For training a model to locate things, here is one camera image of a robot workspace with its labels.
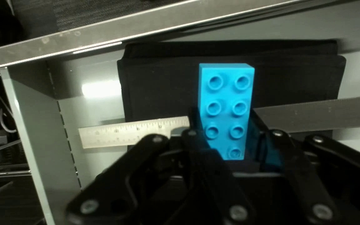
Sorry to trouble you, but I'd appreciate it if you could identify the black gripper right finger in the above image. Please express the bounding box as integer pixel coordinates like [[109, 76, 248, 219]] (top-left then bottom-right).
[[246, 111, 360, 225]]

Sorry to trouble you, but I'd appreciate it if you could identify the blue toy building brick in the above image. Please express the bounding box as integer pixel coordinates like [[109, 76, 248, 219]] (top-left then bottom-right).
[[198, 62, 256, 163]]

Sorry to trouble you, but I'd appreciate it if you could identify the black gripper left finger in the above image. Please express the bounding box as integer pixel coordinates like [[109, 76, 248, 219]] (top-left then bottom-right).
[[65, 107, 258, 225]]

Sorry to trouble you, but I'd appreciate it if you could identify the steel ruler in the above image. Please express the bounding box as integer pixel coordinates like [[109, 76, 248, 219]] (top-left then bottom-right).
[[78, 94, 360, 151]]

